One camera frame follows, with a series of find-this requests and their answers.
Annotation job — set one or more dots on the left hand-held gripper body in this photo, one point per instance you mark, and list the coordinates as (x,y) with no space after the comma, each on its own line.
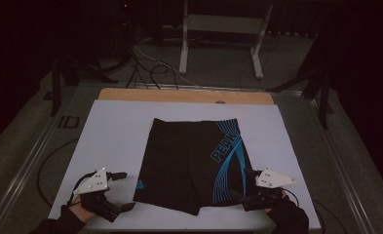
(96,182)

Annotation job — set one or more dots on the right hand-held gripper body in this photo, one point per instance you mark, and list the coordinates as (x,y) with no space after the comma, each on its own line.
(272,178)

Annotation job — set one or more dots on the black shorts with blue print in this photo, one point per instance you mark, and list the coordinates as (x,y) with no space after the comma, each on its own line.
(179,162)

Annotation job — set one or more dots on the person's right hand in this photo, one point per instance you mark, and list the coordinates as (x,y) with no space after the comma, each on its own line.
(278,201)

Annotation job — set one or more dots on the person's left hand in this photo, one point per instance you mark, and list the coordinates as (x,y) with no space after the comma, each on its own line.
(80,213)

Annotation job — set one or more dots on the white table mat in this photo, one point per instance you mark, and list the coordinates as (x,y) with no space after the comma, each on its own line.
(114,136)

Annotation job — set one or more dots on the black floor stand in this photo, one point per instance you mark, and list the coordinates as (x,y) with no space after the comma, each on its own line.
(324,104)
(56,87)

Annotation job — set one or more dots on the dark equipment with red light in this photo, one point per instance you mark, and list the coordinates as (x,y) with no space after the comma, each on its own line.
(124,26)

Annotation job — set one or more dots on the white metal stand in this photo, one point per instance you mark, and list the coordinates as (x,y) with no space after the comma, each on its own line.
(224,24)

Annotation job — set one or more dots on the aluminium floor rail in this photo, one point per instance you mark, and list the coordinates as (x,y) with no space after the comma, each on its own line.
(26,165)
(341,169)

